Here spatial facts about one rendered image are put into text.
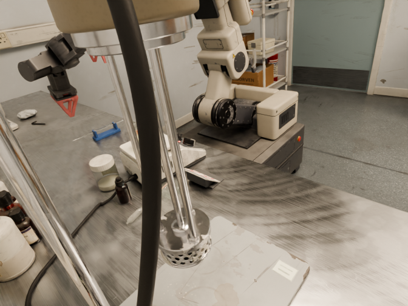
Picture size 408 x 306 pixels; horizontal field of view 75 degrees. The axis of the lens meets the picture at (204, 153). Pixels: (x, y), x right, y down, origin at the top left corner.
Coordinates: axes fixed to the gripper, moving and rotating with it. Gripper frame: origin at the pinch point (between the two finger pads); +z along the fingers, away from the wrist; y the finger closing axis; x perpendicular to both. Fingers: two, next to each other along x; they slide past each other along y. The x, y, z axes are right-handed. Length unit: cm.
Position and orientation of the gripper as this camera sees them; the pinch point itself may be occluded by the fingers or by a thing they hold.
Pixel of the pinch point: (70, 113)
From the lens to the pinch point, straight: 104.0
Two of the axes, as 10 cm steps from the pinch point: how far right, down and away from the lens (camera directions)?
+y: 6.5, 4.2, -6.3
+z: 0.1, 8.2, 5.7
